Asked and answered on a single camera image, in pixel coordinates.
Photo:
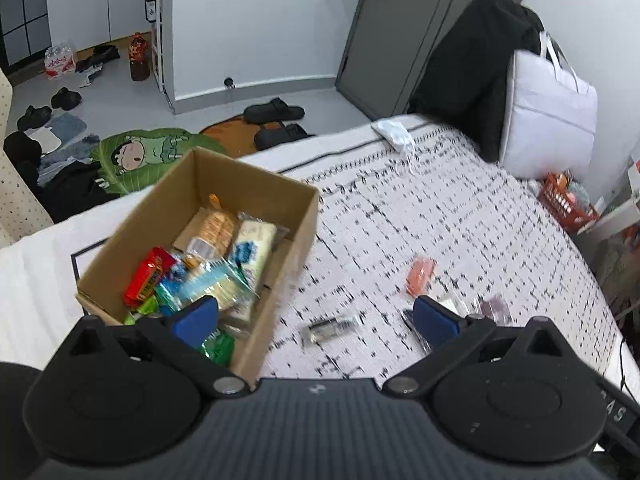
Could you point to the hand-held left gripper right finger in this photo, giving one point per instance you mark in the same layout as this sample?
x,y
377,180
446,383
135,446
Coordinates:
x,y
435,320

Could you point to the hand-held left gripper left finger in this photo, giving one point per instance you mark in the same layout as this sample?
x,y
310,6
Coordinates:
x,y
197,317

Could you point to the clear white snack packet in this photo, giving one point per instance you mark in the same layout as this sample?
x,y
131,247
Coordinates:
x,y
450,304

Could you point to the green-ended cracker packet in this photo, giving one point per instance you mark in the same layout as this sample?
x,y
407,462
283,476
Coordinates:
x,y
220,347

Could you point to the clear pale-blue snack packet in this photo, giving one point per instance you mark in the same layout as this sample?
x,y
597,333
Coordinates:
x,y
215,280

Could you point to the small orange snack packet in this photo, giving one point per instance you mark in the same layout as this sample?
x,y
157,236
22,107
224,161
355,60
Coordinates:
x,y
420,275

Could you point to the small green snack packet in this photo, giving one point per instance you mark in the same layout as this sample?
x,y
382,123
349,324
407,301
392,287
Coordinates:
x,y
145,307

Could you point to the purple and white snack packet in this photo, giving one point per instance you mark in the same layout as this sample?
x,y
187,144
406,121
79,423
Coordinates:
x,y
495,307

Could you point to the red snack packet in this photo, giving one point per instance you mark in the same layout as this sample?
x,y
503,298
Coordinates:
x,y
147,275

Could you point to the white and blue snack packet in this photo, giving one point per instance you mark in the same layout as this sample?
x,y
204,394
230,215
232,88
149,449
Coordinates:
x,y
252,245

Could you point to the long orange cracker packet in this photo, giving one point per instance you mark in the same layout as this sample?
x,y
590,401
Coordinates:
x,y
215,225

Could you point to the black snack packet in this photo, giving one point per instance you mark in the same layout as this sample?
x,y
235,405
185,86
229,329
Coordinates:
x,y
327,331

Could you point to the brown cardboard box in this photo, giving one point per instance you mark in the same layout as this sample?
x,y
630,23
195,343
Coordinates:
x,y
295,240

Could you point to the black-patterned bed blanket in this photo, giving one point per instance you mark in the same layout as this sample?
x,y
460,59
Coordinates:
x,y
450,220

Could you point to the white bed sheet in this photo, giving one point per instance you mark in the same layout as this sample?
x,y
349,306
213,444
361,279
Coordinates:
x,y
40,285

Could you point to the green cartoon floor mat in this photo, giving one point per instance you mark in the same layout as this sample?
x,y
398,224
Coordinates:
x,y
150,155

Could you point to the red plastic basket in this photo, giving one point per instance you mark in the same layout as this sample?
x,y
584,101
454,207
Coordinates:
x,y
562,202

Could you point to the pile of dark clothes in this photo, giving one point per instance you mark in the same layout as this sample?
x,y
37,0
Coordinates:
x,y
75,190

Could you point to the orange floor mat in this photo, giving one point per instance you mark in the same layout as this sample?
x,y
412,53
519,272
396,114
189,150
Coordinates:
x,y
230,135

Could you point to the white face mask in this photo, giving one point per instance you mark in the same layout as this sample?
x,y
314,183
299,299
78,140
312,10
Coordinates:
x,y
392,130

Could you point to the black sandal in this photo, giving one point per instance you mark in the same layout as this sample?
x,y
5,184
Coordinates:
x,y
280,136
272,110

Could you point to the cream dotted fabric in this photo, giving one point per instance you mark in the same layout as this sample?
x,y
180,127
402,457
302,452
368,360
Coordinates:
x,y
15,200

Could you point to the grey floor rug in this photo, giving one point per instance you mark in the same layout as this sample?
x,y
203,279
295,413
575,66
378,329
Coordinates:
x,y
70,127

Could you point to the white pillow bag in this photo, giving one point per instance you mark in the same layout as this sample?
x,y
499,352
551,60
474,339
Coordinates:
x,y
545,110

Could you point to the black door stopper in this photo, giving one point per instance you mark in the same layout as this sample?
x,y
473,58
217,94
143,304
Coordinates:
x,y
229,81

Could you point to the black jacket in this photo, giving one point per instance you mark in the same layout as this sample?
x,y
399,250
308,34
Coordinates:
x,y
465,70

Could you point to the black slipper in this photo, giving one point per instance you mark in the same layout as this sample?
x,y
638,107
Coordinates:
x,y
34,117
66,98

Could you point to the dark drink bottle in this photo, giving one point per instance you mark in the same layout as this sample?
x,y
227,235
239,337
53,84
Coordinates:
x,y
140,60

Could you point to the narrow white rack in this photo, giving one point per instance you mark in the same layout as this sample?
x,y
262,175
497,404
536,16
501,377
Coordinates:
x,y
160,50

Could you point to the black leather shoes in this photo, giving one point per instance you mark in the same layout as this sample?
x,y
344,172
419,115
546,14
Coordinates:
x,y
97,57

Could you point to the grey door panel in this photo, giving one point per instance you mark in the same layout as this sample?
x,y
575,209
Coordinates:
x,y
400,35

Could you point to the pack of water bottles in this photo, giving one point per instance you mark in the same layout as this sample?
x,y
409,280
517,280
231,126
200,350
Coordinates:
x,y
60,60

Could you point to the black bottle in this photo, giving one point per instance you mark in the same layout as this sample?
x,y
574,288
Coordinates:
x,y
150,5

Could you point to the white cabinet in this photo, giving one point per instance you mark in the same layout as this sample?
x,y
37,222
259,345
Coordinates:
x,y
90,5

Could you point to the black grid glass door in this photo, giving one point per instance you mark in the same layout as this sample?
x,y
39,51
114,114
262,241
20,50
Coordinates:
x,y
22,10

